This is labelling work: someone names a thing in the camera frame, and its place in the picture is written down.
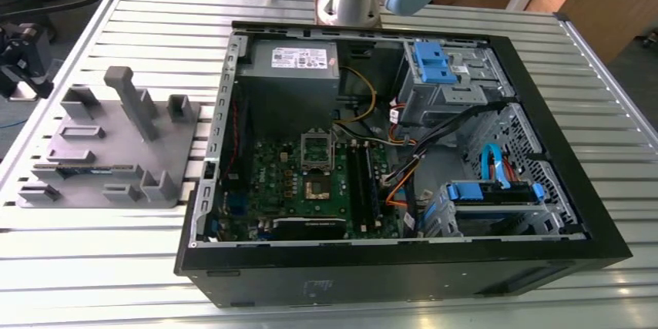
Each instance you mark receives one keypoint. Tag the tall grey disk bay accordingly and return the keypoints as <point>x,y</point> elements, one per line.
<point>461,94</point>

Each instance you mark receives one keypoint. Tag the CPU socket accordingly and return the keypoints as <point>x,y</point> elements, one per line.
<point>319,190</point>

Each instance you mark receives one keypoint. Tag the RAM stick with gold edge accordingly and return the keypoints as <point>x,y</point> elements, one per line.
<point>81,170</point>

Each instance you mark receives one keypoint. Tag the black graphics card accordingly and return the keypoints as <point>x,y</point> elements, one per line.
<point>308,229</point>

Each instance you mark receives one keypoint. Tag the black PC case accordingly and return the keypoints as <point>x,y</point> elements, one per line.
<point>389,279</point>

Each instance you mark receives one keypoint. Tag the blue carrier with disk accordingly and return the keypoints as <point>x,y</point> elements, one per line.
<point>464,192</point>

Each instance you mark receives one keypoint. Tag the grey power supply unit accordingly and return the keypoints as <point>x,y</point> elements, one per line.
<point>303,57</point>

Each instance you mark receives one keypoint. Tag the empty blue disk carrier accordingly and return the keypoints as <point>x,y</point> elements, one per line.
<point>431,63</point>

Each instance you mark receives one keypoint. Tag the blue port block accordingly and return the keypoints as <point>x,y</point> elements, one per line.
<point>237,203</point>

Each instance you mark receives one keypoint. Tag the green Dell motherboard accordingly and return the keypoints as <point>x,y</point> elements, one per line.
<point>277,175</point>

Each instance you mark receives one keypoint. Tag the brown wooden cabinet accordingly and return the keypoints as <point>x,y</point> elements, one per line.
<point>606,5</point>

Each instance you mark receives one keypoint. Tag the black RAM slot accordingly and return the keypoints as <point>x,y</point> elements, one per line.
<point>349,184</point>
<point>357,184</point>
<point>364,184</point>

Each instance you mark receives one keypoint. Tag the low grey disk bay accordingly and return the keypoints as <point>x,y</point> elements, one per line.
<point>503,209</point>

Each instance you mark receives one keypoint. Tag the grey parts rack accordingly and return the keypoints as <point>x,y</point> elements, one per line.
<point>128,152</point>

